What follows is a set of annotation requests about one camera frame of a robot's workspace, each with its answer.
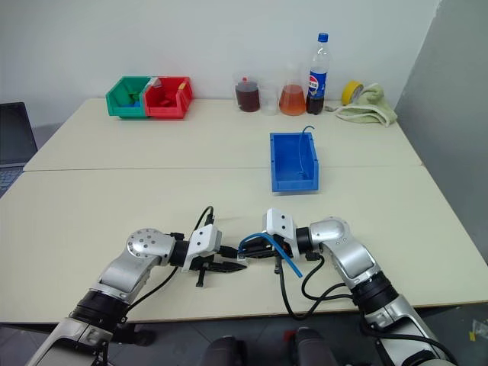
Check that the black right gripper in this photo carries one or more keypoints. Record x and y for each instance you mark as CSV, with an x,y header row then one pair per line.
x,y
286,251

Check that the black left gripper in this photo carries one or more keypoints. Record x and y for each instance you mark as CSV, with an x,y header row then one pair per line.
x,y
202,265

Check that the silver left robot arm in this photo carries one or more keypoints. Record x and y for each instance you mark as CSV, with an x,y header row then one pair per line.
x,y
126,270

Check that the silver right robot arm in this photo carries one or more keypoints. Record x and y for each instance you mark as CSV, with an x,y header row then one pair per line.
x,y
350,259

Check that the blue plastic bin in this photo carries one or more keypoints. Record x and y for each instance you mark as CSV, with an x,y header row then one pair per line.
x,y
289,164

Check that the dark rounded shape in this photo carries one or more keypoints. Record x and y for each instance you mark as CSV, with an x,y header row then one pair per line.
x,y
225,352
312,348

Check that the empty clear beaker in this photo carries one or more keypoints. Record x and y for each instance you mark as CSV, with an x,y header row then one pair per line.
x,y
269,103

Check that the flask with orange liquid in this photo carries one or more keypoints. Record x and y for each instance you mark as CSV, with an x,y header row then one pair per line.
x,y
293,103

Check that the beaker with dark liquid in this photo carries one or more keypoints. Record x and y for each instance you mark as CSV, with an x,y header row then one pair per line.
x,y
248,98

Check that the red plastic bin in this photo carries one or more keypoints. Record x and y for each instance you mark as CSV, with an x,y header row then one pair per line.
x,y
164,110

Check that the small red part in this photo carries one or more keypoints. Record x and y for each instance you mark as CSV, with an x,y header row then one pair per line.
x,y
165,101

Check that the Pepsi cola bottle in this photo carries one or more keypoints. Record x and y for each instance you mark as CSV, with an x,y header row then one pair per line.
x,y
317,85

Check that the pale green towel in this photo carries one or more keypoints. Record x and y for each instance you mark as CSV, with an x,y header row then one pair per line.
x,y
368,110

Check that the yellow tape roll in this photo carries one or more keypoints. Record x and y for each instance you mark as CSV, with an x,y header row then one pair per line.
x,y
347,94

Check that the small blue part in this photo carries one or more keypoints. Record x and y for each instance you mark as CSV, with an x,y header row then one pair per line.
x,y
131,103

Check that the green plastic bin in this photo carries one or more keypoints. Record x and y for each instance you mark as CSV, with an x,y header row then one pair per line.
x,y
120,103

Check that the dark grey laptop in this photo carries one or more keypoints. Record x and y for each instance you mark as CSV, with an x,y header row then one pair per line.
x,y
13,133

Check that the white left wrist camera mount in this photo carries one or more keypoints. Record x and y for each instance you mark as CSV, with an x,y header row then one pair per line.
x,y
202,244

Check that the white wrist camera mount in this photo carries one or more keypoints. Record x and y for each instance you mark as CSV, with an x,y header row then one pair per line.
x,y
280,225
202,244

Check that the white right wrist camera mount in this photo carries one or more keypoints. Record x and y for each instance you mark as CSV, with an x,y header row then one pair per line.
x,y
280,225

